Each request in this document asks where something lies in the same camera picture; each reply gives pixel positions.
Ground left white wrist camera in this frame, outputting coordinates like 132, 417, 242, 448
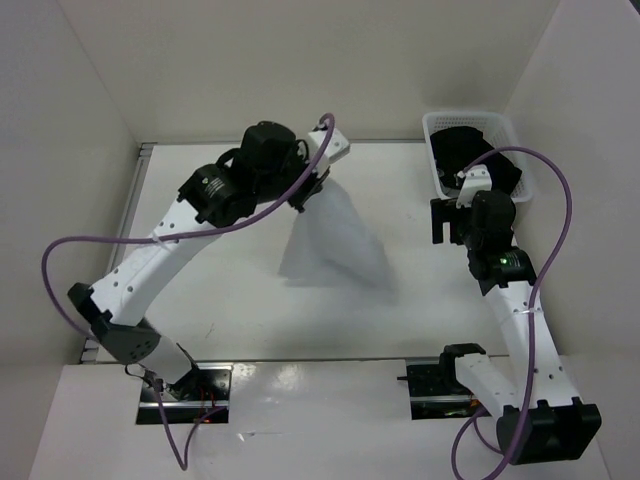
304, 128, 351, 175

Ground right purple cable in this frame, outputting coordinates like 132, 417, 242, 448
452, 145, 572, 480

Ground white skirt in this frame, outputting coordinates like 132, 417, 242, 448
278, 179, 398, 303

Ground black skirt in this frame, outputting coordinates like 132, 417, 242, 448
430, 126, 522, 194

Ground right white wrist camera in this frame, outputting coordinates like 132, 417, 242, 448
456, 164, 492, 209

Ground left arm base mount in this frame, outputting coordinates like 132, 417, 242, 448
124, 362, 233, 425

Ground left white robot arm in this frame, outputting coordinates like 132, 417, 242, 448
68, 114, 335, 400

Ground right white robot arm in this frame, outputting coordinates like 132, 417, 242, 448
430, 191, 602, 465

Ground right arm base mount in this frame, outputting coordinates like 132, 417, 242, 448
397, 357, 480, 420

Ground white plastic basket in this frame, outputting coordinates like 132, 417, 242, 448
422, 110, 539, 204

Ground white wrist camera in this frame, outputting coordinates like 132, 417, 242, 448
304, 128, 351, 175
456, 164, 492, 209

